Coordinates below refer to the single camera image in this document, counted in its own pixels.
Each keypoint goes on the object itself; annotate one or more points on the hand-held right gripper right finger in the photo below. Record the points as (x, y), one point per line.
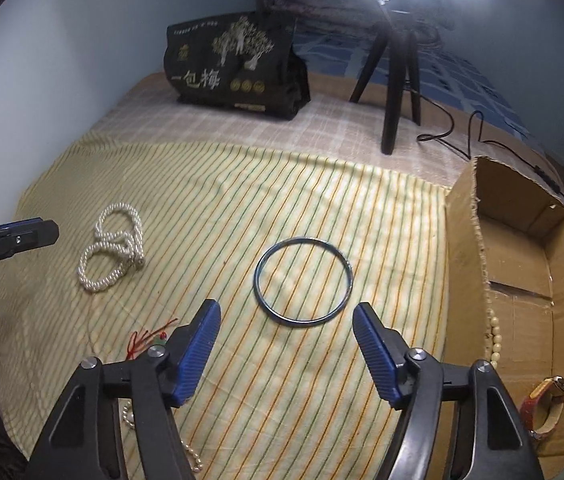
(374, 355)

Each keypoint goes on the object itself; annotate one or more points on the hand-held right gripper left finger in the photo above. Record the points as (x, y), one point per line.
(197, 355)

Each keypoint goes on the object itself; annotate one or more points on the yellow striped cloth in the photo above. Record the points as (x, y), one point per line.
(262, 385)

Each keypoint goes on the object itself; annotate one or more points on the black printed bag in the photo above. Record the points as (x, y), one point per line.
(232, 65)

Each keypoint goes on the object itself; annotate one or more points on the blue patterned bedsheet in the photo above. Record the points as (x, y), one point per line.
(462, 80)

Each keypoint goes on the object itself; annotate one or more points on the cardboard box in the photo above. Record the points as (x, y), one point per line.
(467, 310)

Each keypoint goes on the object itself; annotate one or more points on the dark metal bangle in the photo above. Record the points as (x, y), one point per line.
(261, 287)

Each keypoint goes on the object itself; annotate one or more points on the beige checked blanket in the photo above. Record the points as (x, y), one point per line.
(312, 135)

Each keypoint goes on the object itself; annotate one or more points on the short white pearl strand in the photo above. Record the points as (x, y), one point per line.
(189, 452)

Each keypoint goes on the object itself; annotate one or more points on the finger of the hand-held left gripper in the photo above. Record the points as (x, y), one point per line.
(9, 224)
(12, 247)

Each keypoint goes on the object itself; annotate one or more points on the black tripod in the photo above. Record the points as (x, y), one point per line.
(396, 90)

